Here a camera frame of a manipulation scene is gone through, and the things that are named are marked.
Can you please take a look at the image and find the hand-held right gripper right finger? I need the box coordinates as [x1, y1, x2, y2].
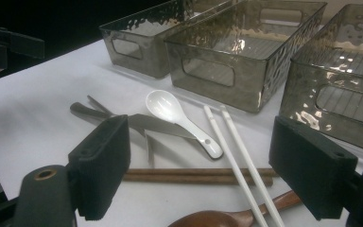
[268, 114, 359, 221]

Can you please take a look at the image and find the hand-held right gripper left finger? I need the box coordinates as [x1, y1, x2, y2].
[67, 113, 131, 221]

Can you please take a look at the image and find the steel fork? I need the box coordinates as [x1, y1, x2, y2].
[86, 95, 156, 168]

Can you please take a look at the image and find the smoked transparent plastic bin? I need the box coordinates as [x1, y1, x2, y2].
[279, 3, 363, 156]
[164, 0, 328, 114]
[98, 0, 234, 79]

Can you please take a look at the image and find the white chopstick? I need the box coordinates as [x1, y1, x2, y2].
[202, 104, 269, 227]
[219, 104, 286, 227]

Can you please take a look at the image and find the brown wooden chopstick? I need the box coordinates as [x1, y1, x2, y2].
[122, 174, 274, 186]

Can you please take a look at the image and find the white ceramic spoon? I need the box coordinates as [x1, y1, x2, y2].
[145, 89, 224, 160]

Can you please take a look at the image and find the brown wooden spoon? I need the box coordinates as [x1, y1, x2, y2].
[166, 189, 303, 227]

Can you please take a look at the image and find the white table cover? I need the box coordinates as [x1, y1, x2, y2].
[0, 39, 363, 227]

